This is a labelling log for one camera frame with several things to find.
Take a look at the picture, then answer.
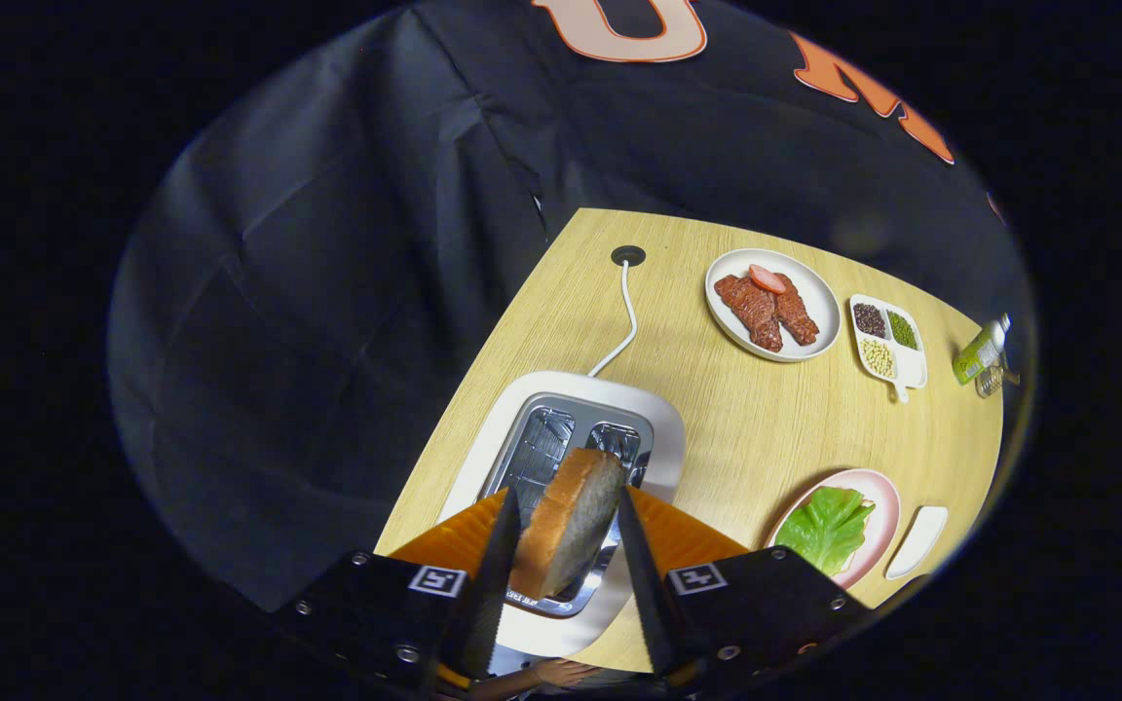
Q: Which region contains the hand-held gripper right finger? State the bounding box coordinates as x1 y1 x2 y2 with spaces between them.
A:
617 485 872 694

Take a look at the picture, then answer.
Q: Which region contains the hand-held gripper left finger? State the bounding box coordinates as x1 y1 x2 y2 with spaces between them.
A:
269 487 523 694

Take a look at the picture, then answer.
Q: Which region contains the plain bread slice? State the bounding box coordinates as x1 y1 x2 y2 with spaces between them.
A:
508 448 626 600

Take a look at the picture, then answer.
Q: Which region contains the green lettuce leaf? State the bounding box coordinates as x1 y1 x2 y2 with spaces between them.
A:
775 487 877 577

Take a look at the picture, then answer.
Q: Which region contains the white toaster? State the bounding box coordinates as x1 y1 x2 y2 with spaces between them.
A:
437 371 687 658

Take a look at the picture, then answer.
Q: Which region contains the pink round plate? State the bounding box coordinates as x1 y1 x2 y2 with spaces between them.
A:
766 468 902 591

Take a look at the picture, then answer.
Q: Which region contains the white rectangular plate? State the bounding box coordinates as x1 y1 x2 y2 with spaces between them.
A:
885 505 950 581

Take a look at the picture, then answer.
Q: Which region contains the brown meat slice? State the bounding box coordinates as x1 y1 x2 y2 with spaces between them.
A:
767 273 820 347
714 275 784 353

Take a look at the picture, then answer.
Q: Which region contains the black backdrop cloth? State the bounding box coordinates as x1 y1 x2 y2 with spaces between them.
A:
108 0 1034 614

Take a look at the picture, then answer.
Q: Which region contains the white divided dish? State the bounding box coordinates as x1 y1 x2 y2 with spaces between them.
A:
849 294 929 404

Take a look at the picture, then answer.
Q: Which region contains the white oval plate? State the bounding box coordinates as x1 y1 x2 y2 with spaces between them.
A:
705 248 842 363

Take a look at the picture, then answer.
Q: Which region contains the silver bottle with green label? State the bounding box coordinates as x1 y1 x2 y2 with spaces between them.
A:
952 313 1013 387

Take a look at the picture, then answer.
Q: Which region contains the white toaster cable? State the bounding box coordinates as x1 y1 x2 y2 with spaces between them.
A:
587 260 640 379

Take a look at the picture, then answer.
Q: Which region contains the metal wire basket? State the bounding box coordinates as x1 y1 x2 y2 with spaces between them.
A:
975 352 1022 398

